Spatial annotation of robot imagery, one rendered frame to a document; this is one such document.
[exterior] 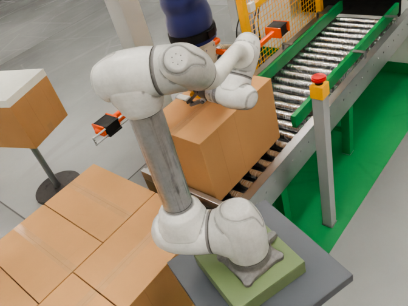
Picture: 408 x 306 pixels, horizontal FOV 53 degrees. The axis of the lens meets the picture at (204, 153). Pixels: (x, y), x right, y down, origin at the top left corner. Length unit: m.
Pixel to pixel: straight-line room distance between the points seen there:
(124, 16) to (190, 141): 1.28
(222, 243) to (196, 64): 0.63
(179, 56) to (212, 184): 1.13
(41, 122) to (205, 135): 1.50
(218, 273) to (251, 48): 0.82
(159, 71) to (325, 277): 0.93
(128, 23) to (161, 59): 1.94
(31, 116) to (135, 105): 1.97
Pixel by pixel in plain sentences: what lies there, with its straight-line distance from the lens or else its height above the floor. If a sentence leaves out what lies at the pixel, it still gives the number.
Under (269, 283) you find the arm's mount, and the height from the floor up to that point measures 0.81.
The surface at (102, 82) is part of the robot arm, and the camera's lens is 1.11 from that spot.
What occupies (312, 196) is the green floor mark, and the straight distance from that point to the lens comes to 2.84.
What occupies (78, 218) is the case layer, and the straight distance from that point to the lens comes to 2.43.
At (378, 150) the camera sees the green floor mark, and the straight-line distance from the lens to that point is 3.16.
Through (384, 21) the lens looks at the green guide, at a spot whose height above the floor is 0.62.
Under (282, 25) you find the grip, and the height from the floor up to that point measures 1.25.
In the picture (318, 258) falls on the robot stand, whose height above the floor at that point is 0.75.
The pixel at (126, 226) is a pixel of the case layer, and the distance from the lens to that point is 2.23.
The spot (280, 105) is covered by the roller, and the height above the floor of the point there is 0.54.
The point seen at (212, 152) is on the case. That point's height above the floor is 0.85.
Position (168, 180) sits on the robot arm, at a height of 1.25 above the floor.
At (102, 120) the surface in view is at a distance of 1.70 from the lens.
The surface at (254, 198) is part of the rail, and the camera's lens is 2.08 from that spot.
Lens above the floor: 2.05
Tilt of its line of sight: 38 degrees down
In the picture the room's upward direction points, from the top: 17 degrees counter-clockwise
